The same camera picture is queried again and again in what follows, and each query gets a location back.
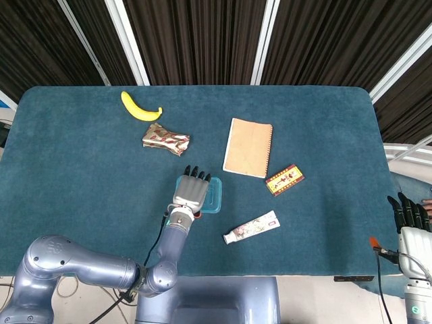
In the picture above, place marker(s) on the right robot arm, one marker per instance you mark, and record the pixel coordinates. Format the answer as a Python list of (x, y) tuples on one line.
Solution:
[(418, 300)]

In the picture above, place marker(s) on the blue grey robot torso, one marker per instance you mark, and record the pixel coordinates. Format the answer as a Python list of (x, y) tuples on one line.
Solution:
[(209, 300)]

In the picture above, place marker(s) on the red yellow small carton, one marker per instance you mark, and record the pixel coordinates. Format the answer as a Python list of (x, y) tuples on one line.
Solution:
[(285, 180)]

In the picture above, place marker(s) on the thin white frame post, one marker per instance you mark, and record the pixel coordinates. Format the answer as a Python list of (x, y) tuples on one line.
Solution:
[(84, 44)]

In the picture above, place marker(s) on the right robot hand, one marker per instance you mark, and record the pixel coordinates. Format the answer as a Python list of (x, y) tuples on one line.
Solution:
[(415, 246)]

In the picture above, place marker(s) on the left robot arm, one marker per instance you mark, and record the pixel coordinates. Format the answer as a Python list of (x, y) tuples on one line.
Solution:
[(84, 266)]

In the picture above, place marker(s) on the white metal tube frame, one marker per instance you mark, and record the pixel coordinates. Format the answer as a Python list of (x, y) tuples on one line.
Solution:
[(405, 147)]

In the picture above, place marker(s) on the slanted white frame post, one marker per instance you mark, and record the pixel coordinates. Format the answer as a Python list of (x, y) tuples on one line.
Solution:
[(401, 64)]

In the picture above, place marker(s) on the teal cloth covered furniture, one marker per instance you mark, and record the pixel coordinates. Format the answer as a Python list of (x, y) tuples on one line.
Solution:
[(408, 182)]

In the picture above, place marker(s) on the tan spiral notebook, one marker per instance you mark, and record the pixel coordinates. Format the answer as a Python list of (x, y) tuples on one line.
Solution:
[(248, 148)]

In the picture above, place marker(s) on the white blue board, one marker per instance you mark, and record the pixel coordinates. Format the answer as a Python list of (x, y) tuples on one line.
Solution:
[(5, 101)]

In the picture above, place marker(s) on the dark brown pleated curtain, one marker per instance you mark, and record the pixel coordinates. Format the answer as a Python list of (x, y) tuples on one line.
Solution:
[(202, 40)]

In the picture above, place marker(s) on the teal velvet tablecloth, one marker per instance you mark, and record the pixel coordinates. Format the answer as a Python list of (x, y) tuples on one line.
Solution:
[(84, 168)]

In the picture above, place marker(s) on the black power strip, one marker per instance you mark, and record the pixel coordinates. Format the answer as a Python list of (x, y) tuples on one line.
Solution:
[(126, 297)]

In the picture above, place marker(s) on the clear plastic container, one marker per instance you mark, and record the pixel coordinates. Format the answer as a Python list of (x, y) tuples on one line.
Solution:
[(212, 202)]

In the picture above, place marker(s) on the white printed cream tube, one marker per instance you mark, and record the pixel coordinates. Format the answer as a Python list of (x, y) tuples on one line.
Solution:
[(251, 227)]

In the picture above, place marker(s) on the wide white frame post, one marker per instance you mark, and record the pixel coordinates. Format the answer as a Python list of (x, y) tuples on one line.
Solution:
[(128, 44)]

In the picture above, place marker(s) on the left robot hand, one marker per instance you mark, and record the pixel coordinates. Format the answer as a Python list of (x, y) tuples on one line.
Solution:
[(189, 190)]

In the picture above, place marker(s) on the crumpled gold red snack wrapper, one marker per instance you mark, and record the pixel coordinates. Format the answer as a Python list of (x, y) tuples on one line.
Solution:
[(165, 139)]

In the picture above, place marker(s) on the blue translucent plastic lid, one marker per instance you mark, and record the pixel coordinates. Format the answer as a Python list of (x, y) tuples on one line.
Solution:
[(214, 197)]

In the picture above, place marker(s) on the black table bracket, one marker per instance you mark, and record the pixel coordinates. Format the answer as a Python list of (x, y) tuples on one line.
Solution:
[(354, 278)]

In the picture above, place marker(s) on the yellow banana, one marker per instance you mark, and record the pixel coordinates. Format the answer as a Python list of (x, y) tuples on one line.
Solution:
[(138, 113)]

